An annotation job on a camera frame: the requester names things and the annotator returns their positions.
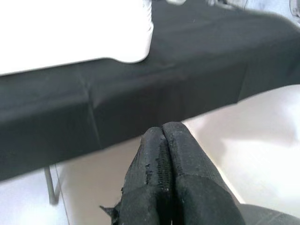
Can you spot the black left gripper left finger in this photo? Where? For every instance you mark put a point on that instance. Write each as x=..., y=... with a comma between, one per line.
x=145, y=187

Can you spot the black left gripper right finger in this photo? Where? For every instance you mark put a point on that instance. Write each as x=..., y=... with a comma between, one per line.
x=199, y=192

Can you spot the white plastic table top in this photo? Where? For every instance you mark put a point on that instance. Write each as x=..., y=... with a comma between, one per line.
x=70, y=35

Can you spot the black tablecloth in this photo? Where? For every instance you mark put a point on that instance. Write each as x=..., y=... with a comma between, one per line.
x=164, y=82

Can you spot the grey metal folding table frame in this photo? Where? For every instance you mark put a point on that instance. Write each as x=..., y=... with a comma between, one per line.
x=52, y=185

